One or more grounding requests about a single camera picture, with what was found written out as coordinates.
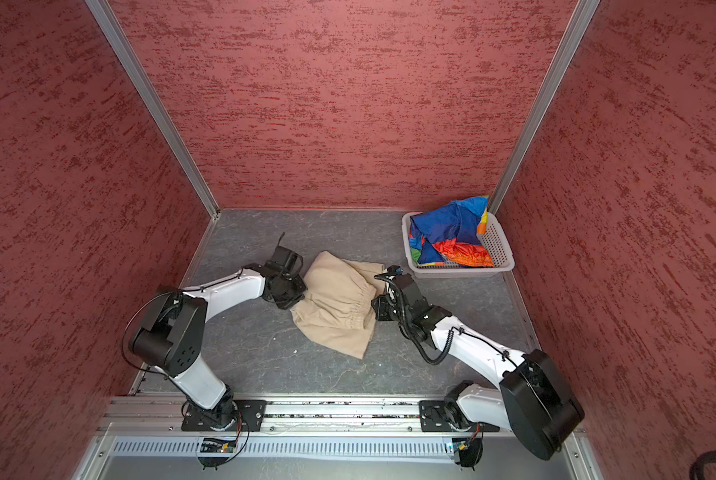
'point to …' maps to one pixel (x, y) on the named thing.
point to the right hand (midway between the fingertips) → (372, 308)
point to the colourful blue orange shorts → (449, 236)
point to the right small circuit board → (460, 444)
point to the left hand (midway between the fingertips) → (307, 301)
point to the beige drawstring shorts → (336, 306)
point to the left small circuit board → (214, 445)
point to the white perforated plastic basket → (492, 233)
